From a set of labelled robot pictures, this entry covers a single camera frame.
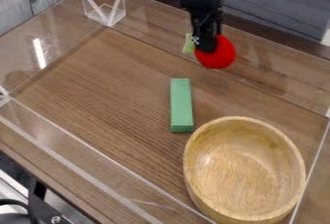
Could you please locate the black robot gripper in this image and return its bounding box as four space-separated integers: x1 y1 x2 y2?
179 0 223 53

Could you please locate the red plush strawberry toy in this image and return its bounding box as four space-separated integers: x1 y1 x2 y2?
181 34 236 70

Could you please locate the green rectangular block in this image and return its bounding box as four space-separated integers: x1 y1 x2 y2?
169 78 193 133

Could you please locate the wooden bowl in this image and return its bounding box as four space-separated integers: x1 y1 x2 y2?
183 116 307 224

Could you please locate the clear acrylic corner bracket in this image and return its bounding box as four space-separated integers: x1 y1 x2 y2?
81 0 127 27

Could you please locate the clear acrylic tray wall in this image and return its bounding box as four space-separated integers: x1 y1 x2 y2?
0 87 213 224

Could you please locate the black table clamp mount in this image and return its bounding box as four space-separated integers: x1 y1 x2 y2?
28 179 73 224

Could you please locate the black cable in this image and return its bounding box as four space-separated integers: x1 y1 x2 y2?
0 199 36 224

